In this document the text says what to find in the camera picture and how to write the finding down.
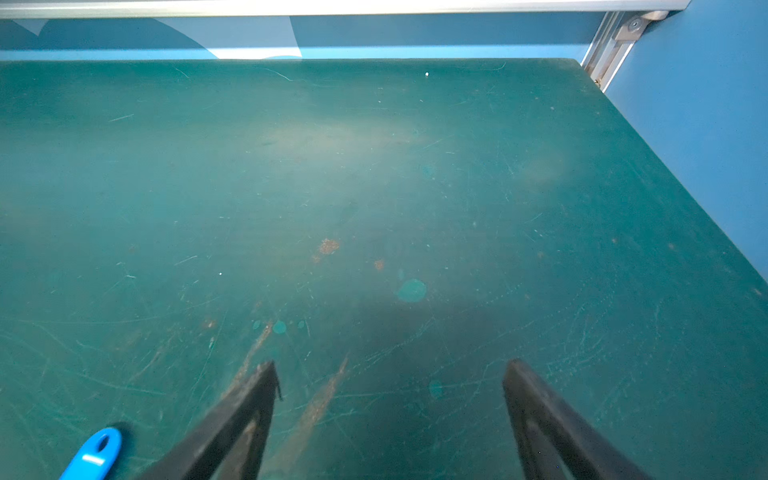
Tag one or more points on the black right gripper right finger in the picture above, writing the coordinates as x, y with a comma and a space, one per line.
553, 440

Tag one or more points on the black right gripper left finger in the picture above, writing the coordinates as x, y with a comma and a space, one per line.
229, 443

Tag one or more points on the blue key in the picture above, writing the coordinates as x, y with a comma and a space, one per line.
96, 457

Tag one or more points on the aluminium frame right post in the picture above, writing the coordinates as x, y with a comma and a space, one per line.
614, 39

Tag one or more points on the aluminium frame back rail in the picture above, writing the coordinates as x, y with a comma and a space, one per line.
13, 10

